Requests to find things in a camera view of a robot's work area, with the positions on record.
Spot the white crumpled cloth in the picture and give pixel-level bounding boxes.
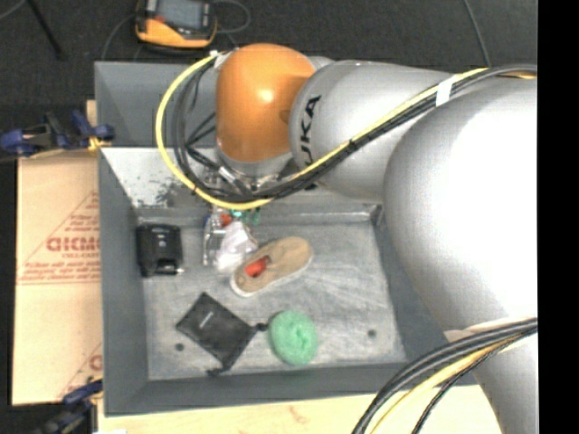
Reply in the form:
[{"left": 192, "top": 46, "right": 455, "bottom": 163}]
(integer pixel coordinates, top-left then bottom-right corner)
[{"left": 215, "top": 221, "right": 260, "bottom": 272}]

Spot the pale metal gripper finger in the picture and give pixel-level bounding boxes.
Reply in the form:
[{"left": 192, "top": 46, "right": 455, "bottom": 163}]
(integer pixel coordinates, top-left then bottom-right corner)
[
  {"left": 214, "top": 222, "right": 229, "bottom": 261},
  {"left": 202, "top": 217, "right": 215, "bottom": 268}
]

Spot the small red object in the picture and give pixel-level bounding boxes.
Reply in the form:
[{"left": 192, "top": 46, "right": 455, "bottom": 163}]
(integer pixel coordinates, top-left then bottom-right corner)
[{"left": 244, "top": 255, "right": 273, "bottom": 279}]

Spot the grey metal bin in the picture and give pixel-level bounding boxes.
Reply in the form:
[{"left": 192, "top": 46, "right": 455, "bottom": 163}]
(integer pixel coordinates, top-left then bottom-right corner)
[{"left": 93, "top": 60, "right": 477, "bottom": 416}]

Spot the beige slip-on shoe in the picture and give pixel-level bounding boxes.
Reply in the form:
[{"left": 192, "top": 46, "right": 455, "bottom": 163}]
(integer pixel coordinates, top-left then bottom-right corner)
[{"left": 229, "top": 235, "right": 315, "bottom": 298}]

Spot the brown cardboard board, red print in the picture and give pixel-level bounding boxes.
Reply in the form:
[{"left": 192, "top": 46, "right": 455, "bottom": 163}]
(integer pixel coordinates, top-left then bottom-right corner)
[{"left": 10, "top": 150, "right": 104, "bottom": 407}]

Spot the green round sponge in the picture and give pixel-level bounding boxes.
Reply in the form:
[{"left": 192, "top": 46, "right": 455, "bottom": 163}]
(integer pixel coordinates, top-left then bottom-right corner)
[{"left": 267, "top": 309, "right": 319, "bottom": 367}]

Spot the black drawstring pouch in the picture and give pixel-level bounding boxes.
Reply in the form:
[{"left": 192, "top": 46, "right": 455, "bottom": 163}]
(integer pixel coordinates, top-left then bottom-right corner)
[{"left": 175, "top": 291, "right": 269, "bottom": 377}]

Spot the black box device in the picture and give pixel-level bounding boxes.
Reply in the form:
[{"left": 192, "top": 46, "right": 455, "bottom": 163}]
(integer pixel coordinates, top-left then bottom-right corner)
[{"left": 135, "top": 222, "right": 185, "bottom": 278}]

